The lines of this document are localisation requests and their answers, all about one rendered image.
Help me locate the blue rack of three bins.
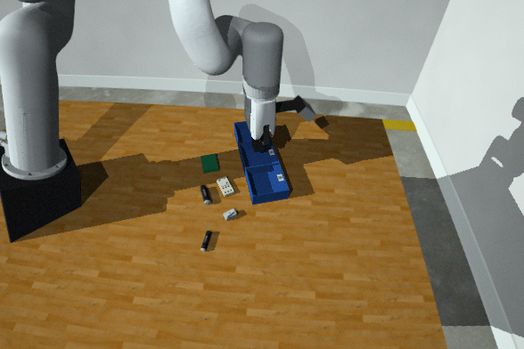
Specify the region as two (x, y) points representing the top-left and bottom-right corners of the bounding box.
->
(233, 121), (290, 205)

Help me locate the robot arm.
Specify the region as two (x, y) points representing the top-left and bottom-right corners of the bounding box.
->
(0, 0), (283, 180)

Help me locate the white domino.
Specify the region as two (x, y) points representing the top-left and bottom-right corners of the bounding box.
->
(217, 176), (234, 197)

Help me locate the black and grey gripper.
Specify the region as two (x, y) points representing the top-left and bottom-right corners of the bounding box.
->
(243, 91), (279, 152)

